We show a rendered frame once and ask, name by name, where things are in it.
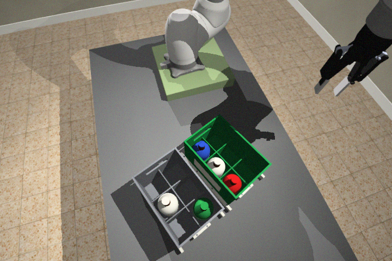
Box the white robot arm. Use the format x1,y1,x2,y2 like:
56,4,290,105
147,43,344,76
160,0,392,78

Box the white bottle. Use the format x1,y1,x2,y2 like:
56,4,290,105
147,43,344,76
157,193,179,216
207,157,225,178

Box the green crate with dividers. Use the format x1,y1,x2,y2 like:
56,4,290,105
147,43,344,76
185,123,272,205

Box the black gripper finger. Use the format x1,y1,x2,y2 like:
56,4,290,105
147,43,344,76
314,44,363,94
334,51,389,96

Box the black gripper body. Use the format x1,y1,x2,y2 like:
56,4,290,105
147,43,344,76
347,24,392,63

